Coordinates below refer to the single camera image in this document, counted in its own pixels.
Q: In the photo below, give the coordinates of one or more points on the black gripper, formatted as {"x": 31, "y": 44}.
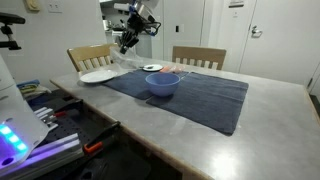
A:
{"x": 129, "y": 38}

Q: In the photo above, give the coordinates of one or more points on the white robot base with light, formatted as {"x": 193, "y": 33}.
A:
{"x": 20, "y": 129}

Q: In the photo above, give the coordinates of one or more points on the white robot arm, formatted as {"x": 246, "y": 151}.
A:
{"x": 142, "y": 8}

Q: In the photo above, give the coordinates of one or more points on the blue plastic bowl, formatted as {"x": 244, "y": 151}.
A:
{"x": 162, "y": 84}

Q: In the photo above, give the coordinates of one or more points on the metal spoon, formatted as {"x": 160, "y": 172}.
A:
{"x": 146, "y": 67}

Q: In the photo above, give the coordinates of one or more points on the large white plate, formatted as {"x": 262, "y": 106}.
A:
{"x": 98, "y": 76}

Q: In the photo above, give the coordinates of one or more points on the dark blue placemat near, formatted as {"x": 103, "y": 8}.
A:
{"x": 134, "y": 84}

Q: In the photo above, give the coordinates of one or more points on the dark blue placemat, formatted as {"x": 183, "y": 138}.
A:
{"x": 134, "y": 84}
{"x": 211, "y": 101}

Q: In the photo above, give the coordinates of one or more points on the wooden chair right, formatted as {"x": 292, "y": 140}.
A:
{"x": 90, "y": 56}

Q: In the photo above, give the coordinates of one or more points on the wooden chair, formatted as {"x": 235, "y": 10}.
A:
{"x": 90, "y": 56}
{"x": 199, "y": 56}

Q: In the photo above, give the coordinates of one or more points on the wooden chair left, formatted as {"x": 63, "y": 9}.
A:
{"x": 199, "y": 56}

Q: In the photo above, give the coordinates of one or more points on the dark blue placemat far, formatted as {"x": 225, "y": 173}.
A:
{"x": 211, "y": 101}

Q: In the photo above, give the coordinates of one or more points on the orange handled clamp upper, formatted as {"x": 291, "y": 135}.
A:
{"x": 61, "y": 106}

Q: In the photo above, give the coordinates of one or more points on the orange handled black clamp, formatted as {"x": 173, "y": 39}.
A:
{"x": 97, "y": 142}

